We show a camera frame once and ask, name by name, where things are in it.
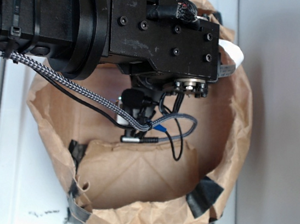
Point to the brown paper bag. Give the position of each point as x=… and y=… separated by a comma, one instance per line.
x=128, y=183

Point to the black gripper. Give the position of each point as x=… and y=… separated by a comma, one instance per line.
x=162, y=45

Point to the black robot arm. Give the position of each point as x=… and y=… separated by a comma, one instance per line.
x=64, y=32

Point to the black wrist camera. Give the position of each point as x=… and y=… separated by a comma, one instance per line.
x=139, y=105

